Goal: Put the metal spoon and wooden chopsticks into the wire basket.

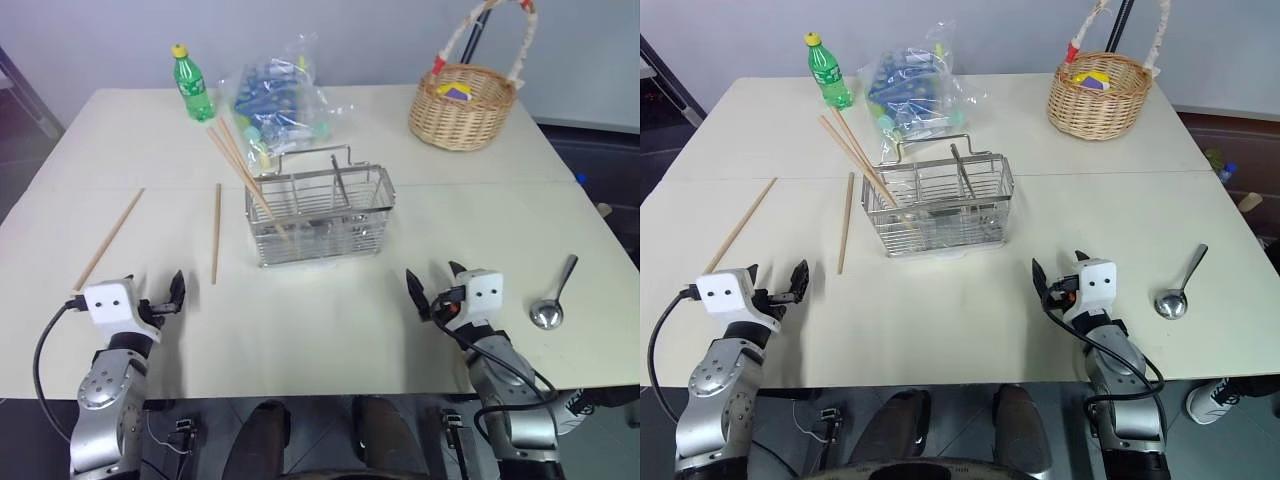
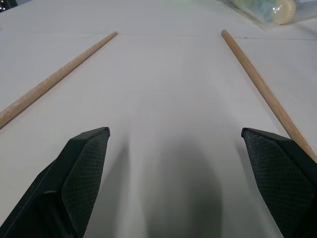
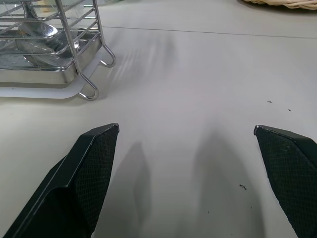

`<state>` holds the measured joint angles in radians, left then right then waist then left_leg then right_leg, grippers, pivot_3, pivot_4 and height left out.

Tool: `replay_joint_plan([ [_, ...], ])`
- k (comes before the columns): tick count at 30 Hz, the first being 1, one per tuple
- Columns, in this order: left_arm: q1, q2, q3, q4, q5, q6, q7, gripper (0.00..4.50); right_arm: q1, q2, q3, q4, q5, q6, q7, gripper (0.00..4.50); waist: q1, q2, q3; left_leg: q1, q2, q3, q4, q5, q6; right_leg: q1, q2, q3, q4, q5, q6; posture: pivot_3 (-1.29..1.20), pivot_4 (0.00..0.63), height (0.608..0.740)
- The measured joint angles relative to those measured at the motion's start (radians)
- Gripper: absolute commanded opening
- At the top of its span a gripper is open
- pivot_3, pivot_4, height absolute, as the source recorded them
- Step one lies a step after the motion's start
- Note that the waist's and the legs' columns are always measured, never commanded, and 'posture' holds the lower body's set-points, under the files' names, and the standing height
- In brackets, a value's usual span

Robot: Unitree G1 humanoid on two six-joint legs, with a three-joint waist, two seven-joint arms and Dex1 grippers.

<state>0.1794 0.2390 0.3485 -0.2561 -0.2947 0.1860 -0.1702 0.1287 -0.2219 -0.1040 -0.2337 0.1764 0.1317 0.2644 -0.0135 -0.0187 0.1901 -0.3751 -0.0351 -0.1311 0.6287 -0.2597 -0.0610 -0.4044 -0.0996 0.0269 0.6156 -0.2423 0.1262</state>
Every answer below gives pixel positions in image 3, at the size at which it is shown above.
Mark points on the steel drip tray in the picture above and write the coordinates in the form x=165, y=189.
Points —
x=37, y=74

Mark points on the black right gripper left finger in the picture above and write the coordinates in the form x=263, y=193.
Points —
x=74, y=183

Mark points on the steel spoon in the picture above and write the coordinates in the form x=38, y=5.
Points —
x=39, y=42

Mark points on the wicker basket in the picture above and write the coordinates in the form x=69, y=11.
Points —
x=280, y=4

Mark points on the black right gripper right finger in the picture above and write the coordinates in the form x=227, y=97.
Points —
x=294, y=173

